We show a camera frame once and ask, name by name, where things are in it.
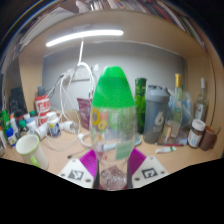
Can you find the white wall power outlet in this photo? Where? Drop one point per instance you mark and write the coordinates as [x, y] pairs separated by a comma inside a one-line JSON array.
[[78, 75]]

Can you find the grey shaker bottle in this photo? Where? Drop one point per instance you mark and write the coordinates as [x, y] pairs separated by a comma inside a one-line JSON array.
[[156, 116]]

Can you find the white bottle with blue label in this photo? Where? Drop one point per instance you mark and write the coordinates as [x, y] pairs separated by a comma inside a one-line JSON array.
[[11, 137]]

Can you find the brown jar with white lid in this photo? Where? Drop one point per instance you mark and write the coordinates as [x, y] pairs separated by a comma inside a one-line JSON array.
[[196, 135]]

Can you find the clear bottle with green cap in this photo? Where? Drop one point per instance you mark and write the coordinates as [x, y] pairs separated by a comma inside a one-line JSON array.
[[113, 93]]

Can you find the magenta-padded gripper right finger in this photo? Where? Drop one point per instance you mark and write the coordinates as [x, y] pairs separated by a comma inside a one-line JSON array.
[[137, 162]]

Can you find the black box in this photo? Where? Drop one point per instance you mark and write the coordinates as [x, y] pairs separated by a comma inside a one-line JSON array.
[[17, 101]]

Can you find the green plastic bottle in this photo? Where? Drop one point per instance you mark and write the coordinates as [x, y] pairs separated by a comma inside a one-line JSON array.
[[5, 120]]

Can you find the white and green tube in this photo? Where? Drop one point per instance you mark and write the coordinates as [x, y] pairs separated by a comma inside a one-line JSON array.
[[165, 149]]

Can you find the clear glass bottle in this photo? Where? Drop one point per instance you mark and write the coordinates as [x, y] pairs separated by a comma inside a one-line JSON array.
[[201, 103]]

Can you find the red canister with black lid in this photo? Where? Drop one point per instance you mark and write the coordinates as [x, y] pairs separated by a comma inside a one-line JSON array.
[[42, 108]]

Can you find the white under-shelf light bar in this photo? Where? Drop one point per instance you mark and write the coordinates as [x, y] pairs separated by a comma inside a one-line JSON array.
[[83, 35]]

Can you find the white mug with green rim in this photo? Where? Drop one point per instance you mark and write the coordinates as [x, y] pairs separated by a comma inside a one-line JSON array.
[[31, 151]]

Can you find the maroon packet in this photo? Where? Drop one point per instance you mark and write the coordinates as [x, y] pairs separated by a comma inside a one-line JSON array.
[[84, 113]]

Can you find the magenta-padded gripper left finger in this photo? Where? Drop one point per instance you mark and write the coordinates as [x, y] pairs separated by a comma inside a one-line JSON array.
[[88, 163]]

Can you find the white pill bottle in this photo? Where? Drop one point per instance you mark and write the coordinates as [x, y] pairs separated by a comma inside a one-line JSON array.
[[54, 126]]

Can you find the clear bottle with yellow cap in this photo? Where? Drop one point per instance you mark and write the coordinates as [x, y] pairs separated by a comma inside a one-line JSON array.
[[175, 113]]

